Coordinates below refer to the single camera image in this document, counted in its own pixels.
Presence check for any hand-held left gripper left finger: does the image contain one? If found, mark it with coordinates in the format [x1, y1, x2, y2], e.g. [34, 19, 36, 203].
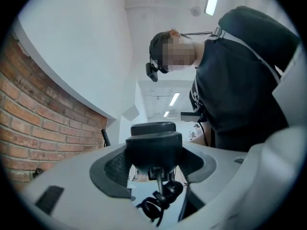
[23, 143, 157, 230]

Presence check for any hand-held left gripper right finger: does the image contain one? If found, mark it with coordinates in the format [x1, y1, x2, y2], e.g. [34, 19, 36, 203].
[177, 142, 250, 230]

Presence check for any black telephone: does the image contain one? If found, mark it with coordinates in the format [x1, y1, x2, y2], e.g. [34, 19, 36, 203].
[125, 121, 184, 227]

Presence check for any person's right forearm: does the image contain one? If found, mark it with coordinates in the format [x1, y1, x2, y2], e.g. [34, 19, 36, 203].
[189, 129, 213, 146]

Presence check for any black desk lamp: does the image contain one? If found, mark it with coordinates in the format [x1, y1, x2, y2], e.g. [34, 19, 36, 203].
[100, 129, 112, 148]

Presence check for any black chest-mounted screen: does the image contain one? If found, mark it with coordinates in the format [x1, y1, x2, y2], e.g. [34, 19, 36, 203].
[180, 111, 204, 123]

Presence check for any person's black shirt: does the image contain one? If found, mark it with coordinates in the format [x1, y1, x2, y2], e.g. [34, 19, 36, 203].
[189, 39, 290, 153]

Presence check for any person's head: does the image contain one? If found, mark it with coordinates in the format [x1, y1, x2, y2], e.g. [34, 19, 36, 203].
[149, 29, 204, 74]

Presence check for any black head-mounted camera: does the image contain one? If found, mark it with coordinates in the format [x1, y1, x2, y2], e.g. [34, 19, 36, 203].
[145, 61, 169, 82]

